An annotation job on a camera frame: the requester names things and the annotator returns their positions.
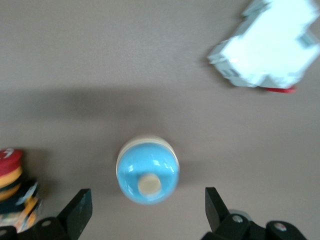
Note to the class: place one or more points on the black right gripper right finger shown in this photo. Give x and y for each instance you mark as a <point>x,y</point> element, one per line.
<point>220,217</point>

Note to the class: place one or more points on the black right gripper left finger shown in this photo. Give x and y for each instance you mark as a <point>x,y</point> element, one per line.
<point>72,217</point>

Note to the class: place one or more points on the blue bell dome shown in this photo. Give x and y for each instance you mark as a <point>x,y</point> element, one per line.
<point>145,162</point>

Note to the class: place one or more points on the red yellow emergency stop button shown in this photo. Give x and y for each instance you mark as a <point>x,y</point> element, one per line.
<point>10,172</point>

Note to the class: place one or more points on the white circuit breaker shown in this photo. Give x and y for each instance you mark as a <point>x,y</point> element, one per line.
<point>267,42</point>

